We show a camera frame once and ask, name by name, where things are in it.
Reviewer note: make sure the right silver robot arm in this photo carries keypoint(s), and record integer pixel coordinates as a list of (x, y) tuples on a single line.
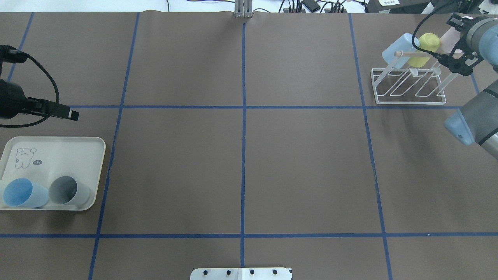
[(476, 121)]

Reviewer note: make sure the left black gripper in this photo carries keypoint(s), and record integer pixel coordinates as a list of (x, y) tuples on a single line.
[(10, 99)]

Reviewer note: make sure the white wire cup rack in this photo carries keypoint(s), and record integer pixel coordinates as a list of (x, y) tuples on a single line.
[(411, 86)]

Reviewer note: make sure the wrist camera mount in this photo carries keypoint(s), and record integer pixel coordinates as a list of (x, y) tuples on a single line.
[(9, 54), (457, 58)]

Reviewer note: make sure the aluminium frame post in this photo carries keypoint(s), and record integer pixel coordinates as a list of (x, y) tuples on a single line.
[(243, 8)]

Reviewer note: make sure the pink plastic cup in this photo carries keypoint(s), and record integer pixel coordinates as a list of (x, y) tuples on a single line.
[(449, 40)]

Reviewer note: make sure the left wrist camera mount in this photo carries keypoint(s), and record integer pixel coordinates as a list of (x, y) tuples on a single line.
[(9, 54)]

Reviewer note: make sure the light blue cup front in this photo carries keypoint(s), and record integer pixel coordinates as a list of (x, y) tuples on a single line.
[(402, 44)]

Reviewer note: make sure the yellow plastic cup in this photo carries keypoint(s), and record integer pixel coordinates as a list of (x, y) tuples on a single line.
[(428, 41)]

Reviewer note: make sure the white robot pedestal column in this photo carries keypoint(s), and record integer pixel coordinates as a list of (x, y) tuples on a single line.
[(262, 273)]

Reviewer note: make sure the light blue cup rear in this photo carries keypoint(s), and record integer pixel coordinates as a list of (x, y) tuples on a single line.
[(23, 193)]

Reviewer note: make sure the grey plastic cup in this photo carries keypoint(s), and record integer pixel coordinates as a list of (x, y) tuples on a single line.
[(67, 191)]

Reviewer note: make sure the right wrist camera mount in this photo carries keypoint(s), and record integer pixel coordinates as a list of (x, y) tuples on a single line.
[(457, 58)]

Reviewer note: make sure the light blue cup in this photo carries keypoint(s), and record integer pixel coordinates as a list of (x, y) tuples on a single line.
[(23, 193), (402, 44)]

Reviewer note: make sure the white serving tray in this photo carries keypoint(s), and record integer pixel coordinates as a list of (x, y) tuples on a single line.
[(44, 159)]

